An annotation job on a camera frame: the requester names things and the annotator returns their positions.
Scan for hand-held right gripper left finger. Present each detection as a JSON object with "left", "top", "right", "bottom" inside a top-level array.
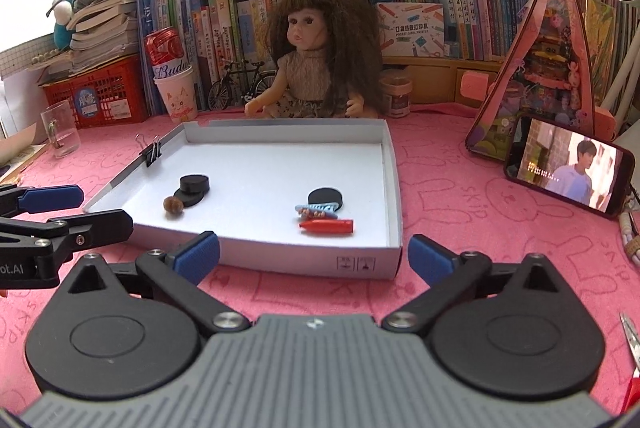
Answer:
[{"left": 65, "top": 230, "right": 251, "bottom": 336}]

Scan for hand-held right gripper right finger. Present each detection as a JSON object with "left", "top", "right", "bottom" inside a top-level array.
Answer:
[{"left": 382, "top": 234, "right": 576, "bottom": 336}]

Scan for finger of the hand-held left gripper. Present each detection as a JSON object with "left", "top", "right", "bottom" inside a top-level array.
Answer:
[
  {"left": 0, "top": 184, "right": 85, "bottom": 217},
  {"left": 0, "top": 209, "right": 135, "bottom": 281}
]

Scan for black round puck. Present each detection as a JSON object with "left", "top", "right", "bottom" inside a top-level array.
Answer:
[
  {"left": 179, "top": 175, "right": 211, "bottom": 199},
  {"left": 171, "top": 189, "right": 207, "bottom": 209}
]

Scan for white cardboard box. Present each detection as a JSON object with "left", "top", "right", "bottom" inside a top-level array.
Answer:
[{"left": 82, "top": 118, "right": 403, "bottom": 281}]

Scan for black disc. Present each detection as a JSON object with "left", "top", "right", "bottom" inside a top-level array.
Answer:
[{"left": 307, "top": 188, "right": 345, "bottom": 211}]

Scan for blue bear hair clip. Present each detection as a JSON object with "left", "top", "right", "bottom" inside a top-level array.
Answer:
[{"left": 294, "top": 203, "right": 337, "bottom": 219}]

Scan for clear glass mug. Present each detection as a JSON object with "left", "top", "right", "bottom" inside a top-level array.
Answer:
[{"left": 40, "top": 100, "right": 82, "bottom": 159}]

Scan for small black binder clip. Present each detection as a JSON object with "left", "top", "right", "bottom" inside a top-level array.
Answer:
[{"left": 136, "top": 134, "right": 163, "bottom": 169}]

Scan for large red plastic basket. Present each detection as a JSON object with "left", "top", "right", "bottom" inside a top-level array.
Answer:
[{"left": 40, "top": 55, "right": 150, "bottom": 129}]

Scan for grid cutting mat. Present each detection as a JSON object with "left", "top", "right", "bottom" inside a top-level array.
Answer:
[{"left": 0, "top": 42, "right": 71, "bottom": 81}]

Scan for white cat paper cup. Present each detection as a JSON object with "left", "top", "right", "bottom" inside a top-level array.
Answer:
[{"left": 153, "top": 65, "right": 197, "bottom": 125}]

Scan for black toy bicycle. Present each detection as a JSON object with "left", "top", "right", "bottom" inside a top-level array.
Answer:
[{"left": 206, "top": 60, "right": 278, "bottom": 111}]

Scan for small brown jar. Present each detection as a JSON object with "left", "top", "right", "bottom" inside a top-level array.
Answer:
[{"left": 379, "top": 68, "right": 414, "bottom": 119}]

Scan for blue white plush toy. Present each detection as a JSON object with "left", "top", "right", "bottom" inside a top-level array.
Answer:
[{"left": 47, "top": 0, "right": 91, "bottom": 51}]

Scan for black smartphone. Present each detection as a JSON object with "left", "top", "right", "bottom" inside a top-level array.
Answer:
[{"left": 504, "top": 117, "right": 637, "bottom": 215}]

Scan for stack of lying books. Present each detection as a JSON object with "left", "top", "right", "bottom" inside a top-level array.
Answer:
[{"left": 65, "top": 0, "right": 143, "bottom": 73}]

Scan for wooden drawer unit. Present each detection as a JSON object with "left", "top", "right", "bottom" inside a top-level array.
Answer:
[{"left": 382, "top": 55, "right": 506, "bottom": 106}]

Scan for red beer can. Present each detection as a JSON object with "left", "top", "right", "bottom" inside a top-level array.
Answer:
[{"left": 145, "top": 26, "right": 193, "bottom": 81}]

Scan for doll with brown hair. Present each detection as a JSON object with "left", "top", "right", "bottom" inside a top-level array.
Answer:
[{"left": 244, "top": 0, "right": 383, "bottom": 121}]

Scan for pink house shaped box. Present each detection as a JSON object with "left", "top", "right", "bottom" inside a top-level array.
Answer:
[{"left": 460, "top": 0, "right": 617, "bottom": 159}]

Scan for white printed carton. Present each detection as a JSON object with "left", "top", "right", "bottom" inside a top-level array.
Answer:
[{"left": 376, "top": 2, "right": 445, "bottom": 58}]

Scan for row of upright books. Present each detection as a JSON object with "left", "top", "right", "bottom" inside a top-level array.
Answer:
[{"left": 137, "top": 0, "right": 640, "bottom": 119}]

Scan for red-handled scissors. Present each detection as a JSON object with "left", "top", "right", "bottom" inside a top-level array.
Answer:
[{"left": 619, "top": 312, "right": 640, "bottom": 414}]

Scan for white tube frame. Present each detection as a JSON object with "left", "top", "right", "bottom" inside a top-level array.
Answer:
[{"left": 602, "top": 52, "right": 640, "bottom": 139}]

